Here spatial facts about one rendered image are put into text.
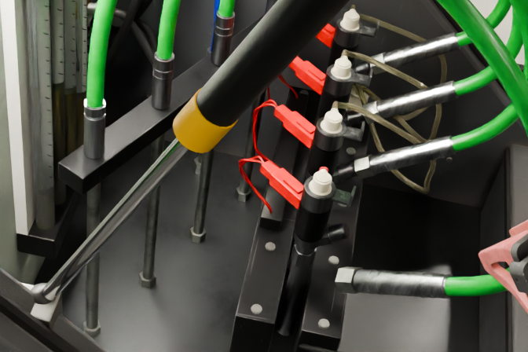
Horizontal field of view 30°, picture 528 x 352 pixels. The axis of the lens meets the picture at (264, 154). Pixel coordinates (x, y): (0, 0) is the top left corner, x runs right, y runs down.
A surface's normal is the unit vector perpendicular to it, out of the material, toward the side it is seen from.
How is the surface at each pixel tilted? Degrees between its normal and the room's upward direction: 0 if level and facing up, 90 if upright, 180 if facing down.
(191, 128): 81
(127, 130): 0
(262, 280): 0
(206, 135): 97
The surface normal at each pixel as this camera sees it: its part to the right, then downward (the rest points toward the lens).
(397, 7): -0.17, 0.68
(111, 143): 0.13, -0.71
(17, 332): 0.76, -0.37
